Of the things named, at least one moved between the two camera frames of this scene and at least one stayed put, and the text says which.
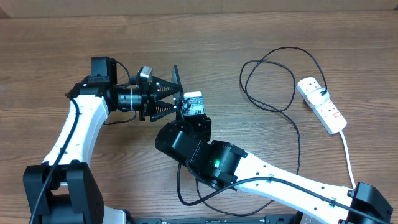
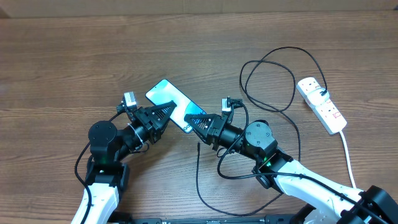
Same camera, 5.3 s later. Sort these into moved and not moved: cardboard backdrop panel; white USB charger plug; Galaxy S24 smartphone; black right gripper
Moved: Galaxy S24 smartphone; black right gripper
Not moved: cardboard backdrop panel; white USB charger plug
